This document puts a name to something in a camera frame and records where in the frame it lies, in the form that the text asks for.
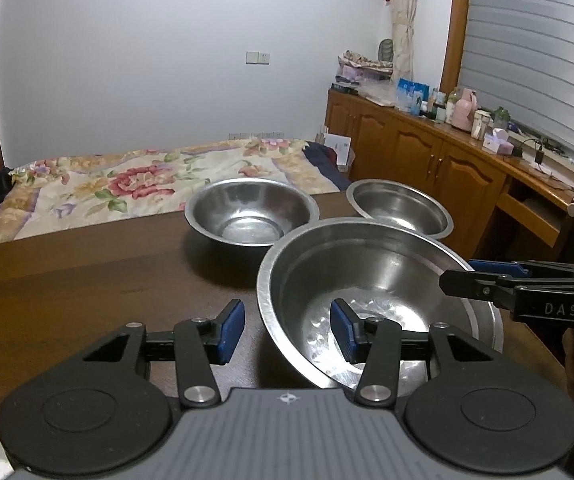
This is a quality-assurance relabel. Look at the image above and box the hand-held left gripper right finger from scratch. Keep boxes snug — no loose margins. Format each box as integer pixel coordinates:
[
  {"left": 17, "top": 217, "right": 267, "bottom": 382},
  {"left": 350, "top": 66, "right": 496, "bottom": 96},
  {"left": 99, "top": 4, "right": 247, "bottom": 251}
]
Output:
[{"left": 330, "top": 299, "right": 505, "bottom": 408}]

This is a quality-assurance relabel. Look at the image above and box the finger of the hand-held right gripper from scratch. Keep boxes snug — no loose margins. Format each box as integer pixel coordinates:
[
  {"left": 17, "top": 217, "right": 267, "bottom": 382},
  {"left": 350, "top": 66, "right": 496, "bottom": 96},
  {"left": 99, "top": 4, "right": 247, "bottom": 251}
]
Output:
[
  {"left": 439, "top": 271, "right": 518, "bottom": 311},
  {"left": 469, "top": 259, "right": 574, "bottom": 281}
]

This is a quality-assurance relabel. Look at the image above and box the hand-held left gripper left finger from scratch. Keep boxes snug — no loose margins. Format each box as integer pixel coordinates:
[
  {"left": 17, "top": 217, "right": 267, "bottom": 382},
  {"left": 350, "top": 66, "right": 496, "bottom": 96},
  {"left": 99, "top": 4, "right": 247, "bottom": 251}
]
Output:
[{"left": 72, "top": 299, "right": 246, "bottom": 408}]

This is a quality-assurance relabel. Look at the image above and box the large steel bowl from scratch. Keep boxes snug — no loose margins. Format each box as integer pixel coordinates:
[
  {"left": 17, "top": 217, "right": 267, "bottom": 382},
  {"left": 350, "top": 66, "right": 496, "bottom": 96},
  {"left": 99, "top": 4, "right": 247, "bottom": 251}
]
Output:
[{"left": 257, "top": 217, "right": 506, "bottom": 397}]

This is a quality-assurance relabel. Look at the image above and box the small steel bowl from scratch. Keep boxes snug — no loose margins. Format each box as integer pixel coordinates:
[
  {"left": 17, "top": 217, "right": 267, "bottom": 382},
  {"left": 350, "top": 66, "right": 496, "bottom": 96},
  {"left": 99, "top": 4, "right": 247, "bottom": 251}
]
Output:
[{"left": 346, "top": 178, "right": 454, "bottom": 239}]

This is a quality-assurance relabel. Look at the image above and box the medium steel bowl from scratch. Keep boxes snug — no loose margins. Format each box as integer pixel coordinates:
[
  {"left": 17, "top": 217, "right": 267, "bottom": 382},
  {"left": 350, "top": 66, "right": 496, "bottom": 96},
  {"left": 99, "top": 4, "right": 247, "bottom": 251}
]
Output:
[{"left": 185, "top": 178, "right": 320, "bottom": 262}]

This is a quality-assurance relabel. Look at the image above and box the pink tissue box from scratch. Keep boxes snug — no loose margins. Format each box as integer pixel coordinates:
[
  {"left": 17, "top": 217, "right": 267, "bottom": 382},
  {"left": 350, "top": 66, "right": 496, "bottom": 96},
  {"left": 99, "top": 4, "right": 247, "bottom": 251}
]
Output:
[{"left": 482, "top": 128, "right": 516, "bottom": 155}]

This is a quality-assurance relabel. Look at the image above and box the wooden sideboard cabinet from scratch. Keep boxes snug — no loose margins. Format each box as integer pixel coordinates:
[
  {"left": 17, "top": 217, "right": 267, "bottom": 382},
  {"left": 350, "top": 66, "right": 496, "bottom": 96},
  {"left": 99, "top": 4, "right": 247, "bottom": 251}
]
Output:
[{"left": 325, "top": 88, "right": 574, "bottom": 281}]

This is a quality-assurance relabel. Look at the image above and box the pink thermos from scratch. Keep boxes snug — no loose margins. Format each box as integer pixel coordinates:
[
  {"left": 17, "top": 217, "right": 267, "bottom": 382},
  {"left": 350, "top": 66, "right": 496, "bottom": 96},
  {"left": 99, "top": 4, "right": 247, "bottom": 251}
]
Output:
[{"left": 454, "top": 87, "right": 478, "bottom": 131}]

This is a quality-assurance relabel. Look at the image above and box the floral blanket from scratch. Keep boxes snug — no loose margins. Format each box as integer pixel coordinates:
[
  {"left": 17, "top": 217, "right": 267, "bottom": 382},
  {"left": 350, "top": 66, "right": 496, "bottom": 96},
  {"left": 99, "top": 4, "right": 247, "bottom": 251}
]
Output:
[{"left": 0, "top": 137, "right": 340, "bottom": 251}]

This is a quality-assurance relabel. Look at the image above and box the white cardboard box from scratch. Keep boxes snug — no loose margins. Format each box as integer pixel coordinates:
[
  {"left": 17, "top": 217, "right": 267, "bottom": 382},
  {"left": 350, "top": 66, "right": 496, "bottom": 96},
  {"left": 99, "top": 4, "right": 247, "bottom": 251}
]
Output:
[{"left": 324, "top": 132, "right": 353, "bottom": 169}]

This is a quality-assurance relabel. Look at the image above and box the blue box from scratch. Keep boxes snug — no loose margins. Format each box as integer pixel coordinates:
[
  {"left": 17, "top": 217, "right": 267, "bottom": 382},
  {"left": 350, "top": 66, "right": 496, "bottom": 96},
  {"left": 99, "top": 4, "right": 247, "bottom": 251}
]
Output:
[{"left": 398, "top": 79, "right": 430, "bottom": 111}]

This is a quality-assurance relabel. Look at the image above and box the clear plastic bag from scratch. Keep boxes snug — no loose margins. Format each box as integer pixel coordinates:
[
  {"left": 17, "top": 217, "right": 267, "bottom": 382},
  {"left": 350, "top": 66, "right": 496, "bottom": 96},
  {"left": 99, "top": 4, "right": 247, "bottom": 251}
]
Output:
[{"left": 356, "top": 80, "right": 403, "bottom": 109}]

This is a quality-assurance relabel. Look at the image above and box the grey window blind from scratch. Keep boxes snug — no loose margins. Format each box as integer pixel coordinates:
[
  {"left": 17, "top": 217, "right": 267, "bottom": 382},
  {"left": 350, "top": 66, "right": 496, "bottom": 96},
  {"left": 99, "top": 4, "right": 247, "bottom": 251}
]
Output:
[{"left": 459, "top": 0, "right": 574, "bottom": 172}]

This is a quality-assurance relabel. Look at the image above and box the pile of folded cloths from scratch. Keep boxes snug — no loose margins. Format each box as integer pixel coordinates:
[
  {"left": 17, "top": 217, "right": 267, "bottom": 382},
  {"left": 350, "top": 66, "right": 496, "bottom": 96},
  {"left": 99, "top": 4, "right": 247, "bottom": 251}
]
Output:
[{"left": 336, "top": 50, "right": 393, "bottom": 84}]

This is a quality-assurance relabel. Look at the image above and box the beige curtain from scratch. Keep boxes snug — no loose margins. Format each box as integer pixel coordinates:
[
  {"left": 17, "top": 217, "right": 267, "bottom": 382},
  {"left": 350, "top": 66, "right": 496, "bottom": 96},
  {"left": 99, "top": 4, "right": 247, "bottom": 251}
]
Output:
[{"left": 386, "top": 0, "right": 420, "bottom": 84}]

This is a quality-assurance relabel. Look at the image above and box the wooden window frame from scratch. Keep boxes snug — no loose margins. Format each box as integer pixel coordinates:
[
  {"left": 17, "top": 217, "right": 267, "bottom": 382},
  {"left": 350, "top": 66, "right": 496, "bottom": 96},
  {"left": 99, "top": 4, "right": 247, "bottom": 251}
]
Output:
[{"left": 439, "top": 0, "right": 473, "bottom": 94}]

